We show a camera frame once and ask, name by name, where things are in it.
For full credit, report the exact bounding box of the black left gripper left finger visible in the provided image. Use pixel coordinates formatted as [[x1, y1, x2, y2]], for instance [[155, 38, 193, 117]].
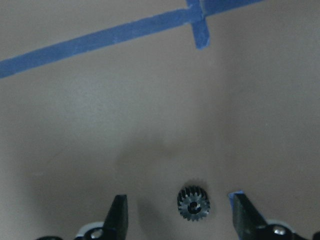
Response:
[[102, 194, 129, 240]]

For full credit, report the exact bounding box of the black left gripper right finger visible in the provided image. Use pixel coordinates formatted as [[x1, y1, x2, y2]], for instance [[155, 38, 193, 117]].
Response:
[[228, 191, 268, 240]]

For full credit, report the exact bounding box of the small black bearing gear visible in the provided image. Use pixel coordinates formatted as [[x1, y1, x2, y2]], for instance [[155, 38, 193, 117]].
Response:
[[177, 185, 211, 222]]

